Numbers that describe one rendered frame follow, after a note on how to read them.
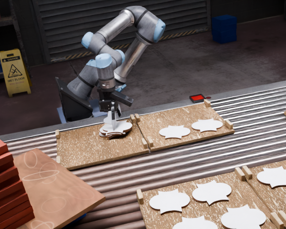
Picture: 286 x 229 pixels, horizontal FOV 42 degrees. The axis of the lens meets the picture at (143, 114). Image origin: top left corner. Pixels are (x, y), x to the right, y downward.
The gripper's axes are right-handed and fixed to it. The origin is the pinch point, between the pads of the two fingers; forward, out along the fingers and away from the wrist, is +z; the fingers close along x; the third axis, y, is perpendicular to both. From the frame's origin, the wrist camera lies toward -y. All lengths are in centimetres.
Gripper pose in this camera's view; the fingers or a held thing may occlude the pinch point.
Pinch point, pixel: (118, 123)
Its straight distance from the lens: 184.2
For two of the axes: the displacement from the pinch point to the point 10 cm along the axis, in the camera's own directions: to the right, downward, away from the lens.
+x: -1.3, 4.5, -8.8
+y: -9.9, 0.4, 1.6
